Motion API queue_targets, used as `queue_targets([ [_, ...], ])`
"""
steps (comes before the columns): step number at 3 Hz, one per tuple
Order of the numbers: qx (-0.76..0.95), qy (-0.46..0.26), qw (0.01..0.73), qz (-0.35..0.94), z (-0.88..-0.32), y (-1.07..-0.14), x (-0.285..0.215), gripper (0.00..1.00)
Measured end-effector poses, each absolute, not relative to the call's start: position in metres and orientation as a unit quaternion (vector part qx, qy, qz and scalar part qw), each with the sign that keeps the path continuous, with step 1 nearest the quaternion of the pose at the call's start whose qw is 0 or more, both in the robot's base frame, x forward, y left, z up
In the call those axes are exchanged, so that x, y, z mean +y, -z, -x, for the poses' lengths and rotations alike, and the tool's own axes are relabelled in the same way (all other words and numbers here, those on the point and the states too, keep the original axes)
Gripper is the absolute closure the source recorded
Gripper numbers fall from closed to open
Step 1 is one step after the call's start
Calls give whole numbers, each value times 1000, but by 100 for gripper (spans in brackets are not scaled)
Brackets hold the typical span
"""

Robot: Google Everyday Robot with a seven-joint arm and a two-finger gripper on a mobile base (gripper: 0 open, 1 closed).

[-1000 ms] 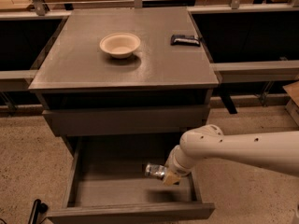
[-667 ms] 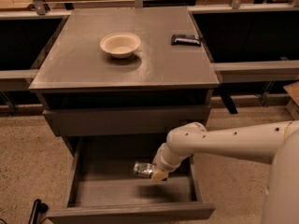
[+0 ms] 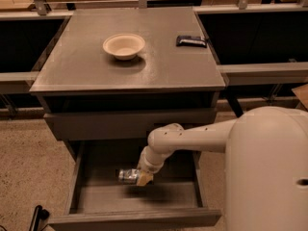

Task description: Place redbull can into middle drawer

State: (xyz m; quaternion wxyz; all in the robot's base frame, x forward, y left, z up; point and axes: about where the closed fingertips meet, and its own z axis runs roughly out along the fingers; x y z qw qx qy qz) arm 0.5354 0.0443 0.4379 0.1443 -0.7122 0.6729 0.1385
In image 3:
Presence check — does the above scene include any beige paper bowl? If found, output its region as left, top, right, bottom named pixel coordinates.
left=102, top=34, right=145, bottom=61

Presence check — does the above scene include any closed grey top drawer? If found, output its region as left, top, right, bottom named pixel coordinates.
left=44, top=108, right=217, bottom=141

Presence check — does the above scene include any metal frame rail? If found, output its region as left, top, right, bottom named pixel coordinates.
left=0, top=3, right=308, bottom=21

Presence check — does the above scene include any black object at floor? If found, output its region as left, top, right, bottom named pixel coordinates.
left=29, top=205, right=50, bottom=231

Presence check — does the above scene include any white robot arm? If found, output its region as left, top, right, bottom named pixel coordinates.
left=138, top=107, right=308, bottom=231

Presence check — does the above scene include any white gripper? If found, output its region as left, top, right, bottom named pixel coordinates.
left=137, top=147, right=165, bottom=187

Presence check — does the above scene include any grey drawer cabinet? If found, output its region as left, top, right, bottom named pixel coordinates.
left=29, top=7, right=227, bottom=162

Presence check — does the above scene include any silver blue redbull can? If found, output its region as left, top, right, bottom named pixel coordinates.
left=118, top=168, right=141, bottom=184

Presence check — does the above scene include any open grey middle drawer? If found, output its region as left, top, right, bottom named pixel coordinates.
left=49, top=139, right=221, bottom=231

